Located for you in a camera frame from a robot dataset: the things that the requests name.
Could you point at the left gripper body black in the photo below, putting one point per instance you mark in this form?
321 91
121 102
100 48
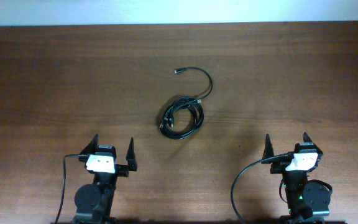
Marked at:
122 170

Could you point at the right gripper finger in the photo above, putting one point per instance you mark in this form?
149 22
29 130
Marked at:
306 138
268 150

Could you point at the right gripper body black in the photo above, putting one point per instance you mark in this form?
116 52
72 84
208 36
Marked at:
279 167

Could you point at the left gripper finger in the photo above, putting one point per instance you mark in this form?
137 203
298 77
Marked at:
91 147
130 157

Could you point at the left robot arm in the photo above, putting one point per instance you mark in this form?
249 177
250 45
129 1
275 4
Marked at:
94 201

